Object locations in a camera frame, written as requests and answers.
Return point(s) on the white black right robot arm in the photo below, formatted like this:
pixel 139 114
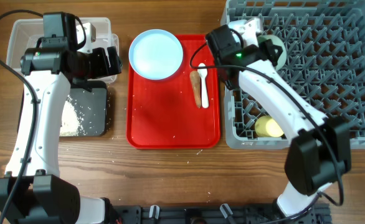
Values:
pixel 320 151

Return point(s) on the black waste tray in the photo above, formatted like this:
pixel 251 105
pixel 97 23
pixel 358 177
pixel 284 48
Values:
pixel 54 109

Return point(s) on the light blue plate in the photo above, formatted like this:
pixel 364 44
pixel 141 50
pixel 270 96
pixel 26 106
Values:
pixel 155 54

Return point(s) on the white plastic spoon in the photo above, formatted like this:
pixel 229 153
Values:
pixel 203 74

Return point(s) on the grey dishwasher rack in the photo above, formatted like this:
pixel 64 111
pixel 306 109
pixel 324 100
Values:
pixel 325 41

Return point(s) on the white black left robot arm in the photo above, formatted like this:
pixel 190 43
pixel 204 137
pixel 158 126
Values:
pixel 31 190

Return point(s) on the yellow plastic cup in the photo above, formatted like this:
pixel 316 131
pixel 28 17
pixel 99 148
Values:
pixel 266 126

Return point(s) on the mint green bowl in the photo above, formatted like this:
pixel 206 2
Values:
pixel 273 37

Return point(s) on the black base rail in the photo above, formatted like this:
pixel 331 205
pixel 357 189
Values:
pixel 249 214

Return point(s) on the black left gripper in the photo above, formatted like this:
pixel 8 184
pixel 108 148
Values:
pixel 103 69

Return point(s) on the clear plastic bin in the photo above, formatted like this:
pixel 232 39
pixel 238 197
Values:
pixel 104 31

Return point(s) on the red plastic tray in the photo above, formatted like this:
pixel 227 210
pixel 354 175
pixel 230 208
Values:
pixel 163 115

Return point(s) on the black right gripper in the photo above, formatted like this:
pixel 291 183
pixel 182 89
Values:
pixel 265 47

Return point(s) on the white rice pile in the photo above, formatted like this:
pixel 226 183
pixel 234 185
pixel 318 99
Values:
pixel 83 115

